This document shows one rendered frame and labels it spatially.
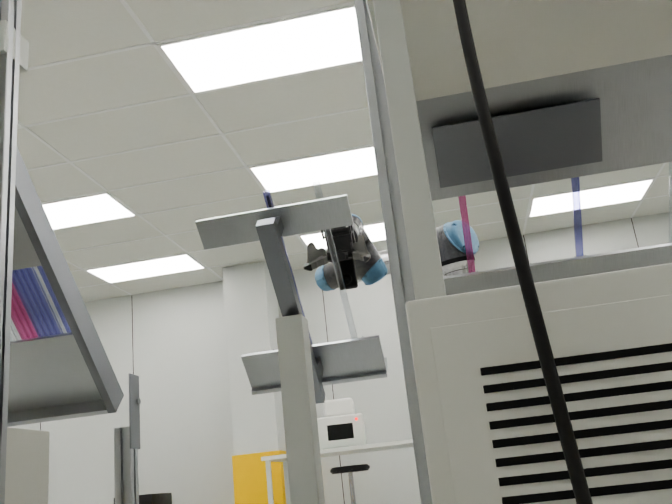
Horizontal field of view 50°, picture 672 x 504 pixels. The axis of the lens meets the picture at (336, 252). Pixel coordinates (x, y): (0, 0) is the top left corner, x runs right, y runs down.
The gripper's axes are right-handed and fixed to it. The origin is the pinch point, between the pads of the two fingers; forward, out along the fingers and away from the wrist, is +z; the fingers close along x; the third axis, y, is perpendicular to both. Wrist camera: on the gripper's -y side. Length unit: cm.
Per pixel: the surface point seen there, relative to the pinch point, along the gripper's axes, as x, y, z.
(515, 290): 31, 18, 92
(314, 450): -7.9, -31.4, 24.9
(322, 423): -117, -260, -459
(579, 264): 51, -5, 10
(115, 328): -393, -195, -652
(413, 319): 21, 17, 93
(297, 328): -9.1, -9.2, 12.0
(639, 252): 63, -4, 10
